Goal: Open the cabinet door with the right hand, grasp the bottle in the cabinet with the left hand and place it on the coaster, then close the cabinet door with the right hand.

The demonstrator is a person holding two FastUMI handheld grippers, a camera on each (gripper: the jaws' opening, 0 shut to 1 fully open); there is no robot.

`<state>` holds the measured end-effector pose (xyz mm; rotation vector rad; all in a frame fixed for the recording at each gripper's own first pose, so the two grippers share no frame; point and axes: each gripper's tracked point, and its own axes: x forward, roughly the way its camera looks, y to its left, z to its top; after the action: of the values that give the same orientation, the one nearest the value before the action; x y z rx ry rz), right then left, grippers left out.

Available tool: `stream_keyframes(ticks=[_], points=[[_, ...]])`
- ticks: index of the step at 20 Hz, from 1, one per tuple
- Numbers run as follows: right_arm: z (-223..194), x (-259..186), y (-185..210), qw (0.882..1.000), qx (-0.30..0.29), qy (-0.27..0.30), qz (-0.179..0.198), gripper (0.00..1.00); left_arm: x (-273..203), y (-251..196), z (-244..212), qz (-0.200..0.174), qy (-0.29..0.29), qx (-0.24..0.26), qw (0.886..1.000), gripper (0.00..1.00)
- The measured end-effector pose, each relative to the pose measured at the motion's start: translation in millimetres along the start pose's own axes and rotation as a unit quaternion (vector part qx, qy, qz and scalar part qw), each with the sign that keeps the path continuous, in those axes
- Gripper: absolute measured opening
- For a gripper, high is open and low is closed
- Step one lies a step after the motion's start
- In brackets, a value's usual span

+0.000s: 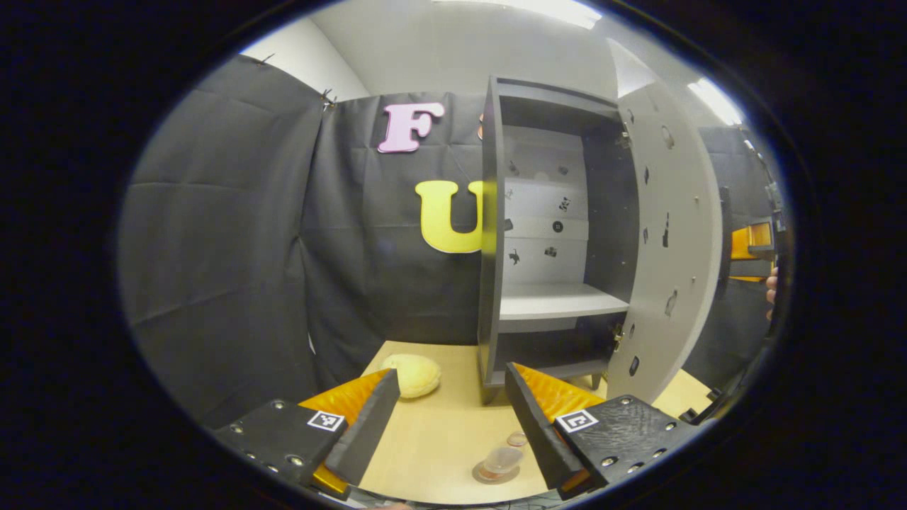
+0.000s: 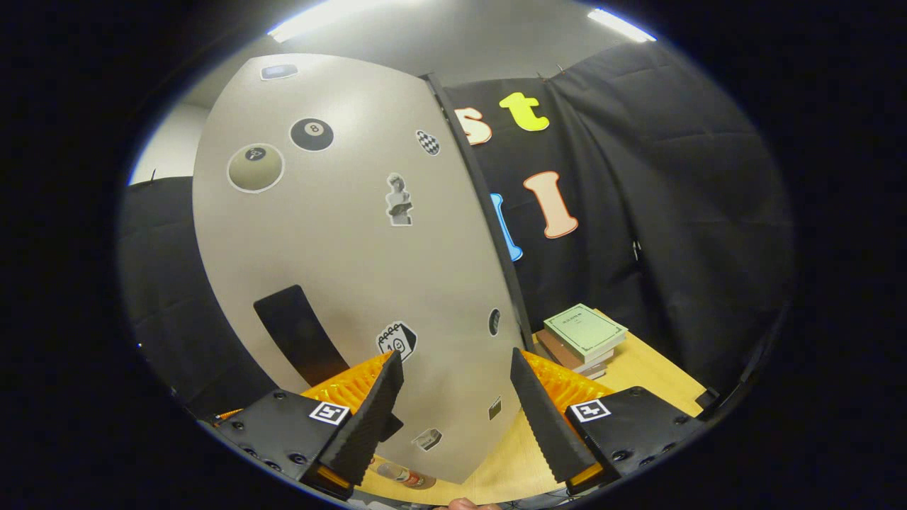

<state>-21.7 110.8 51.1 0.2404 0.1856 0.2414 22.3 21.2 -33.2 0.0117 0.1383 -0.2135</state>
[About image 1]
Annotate clear plastic bottle red label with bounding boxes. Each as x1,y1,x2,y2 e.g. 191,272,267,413
479,446,525,481

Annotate black backdrop cloth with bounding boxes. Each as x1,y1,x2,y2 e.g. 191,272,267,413
117,55,780,429

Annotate brown round coaster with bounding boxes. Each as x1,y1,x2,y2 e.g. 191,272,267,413
472,459,522,485

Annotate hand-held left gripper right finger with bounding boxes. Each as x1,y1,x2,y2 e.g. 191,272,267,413
503,363,702,502

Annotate yellow bread roll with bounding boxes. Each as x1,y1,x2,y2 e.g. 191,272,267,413
381,353,442,399

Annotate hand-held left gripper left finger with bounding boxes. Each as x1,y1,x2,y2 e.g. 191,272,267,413
213,368,402,500

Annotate black door handle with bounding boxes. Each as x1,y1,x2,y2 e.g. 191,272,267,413
718,186,733,298

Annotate narrow ceiling light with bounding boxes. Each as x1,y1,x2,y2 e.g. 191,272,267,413
687,76,745,127

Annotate dark grey cabinet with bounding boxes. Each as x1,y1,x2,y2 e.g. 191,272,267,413
476,76,642,406

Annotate white cabinet door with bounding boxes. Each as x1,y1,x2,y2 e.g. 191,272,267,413
606,80,725,404

